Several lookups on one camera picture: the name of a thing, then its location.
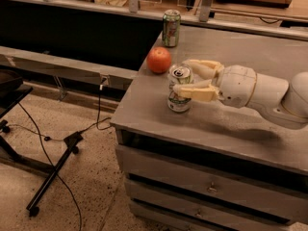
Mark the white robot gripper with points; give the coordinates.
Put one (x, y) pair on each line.
(237, 85)

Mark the white green 7up can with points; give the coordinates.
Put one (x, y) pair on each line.
(178, 74)

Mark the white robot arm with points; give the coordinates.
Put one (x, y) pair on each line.
(279, 101)

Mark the upright green soda can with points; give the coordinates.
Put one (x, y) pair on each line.
(171, 27)

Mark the red orange apple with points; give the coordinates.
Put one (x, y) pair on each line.
(158, 60)

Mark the grey drawer cabinet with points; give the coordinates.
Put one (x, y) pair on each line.
(212, 168)

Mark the grey metal rail shelf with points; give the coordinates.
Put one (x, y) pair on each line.
(96, 74)

